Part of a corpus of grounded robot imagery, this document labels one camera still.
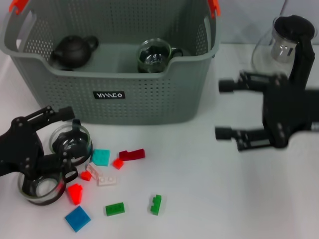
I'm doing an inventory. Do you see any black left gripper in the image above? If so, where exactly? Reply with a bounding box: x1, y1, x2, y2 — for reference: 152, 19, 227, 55
0, 106, 87, 180

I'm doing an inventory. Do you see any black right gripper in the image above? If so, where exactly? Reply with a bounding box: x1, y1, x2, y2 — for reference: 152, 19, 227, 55
214, 71, 319, 152

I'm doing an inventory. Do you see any glass teacup black sleeve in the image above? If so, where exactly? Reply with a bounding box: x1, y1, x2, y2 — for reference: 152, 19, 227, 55
48, 119, 93, 166
17, 165, 78, 206
137, 38, 184, 74
138, 58, 167, 74

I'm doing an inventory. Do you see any large red toy brick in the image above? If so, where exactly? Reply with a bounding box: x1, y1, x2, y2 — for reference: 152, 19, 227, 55
67, 183, 84, 205

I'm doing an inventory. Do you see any green stepped toy brick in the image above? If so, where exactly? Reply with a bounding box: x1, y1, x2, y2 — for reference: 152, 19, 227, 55
150, 194, 162, 215

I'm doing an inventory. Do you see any grey perforated storage basket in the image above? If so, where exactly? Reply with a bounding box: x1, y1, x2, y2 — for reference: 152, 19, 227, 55
0, 0, 222, 124

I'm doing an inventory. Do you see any teal square toy plate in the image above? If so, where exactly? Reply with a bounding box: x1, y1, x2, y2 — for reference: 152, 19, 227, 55
91, 148, 111, 167

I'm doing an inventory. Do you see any dark red toy brick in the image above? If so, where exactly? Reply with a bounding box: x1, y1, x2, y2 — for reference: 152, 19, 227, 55
119, 148, 146, 161

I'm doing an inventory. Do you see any black clay teapot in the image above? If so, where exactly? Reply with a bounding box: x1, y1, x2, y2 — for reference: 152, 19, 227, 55
51, 35, 100, 69

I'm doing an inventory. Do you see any blue square toy plate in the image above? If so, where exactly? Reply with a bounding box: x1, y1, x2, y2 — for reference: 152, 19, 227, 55
64, 206, 92, 233

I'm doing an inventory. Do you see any green rectangular toy brick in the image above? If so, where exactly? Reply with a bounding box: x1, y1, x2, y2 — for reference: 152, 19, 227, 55
105, 201, 126, 216

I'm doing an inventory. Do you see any glass carafe black handle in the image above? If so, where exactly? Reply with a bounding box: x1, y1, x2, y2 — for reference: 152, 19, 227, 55
251, 14, 318, 85

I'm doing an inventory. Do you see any orange basket carry handle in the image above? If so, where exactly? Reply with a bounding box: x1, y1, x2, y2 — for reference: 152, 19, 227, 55
8, 0, 222, 18

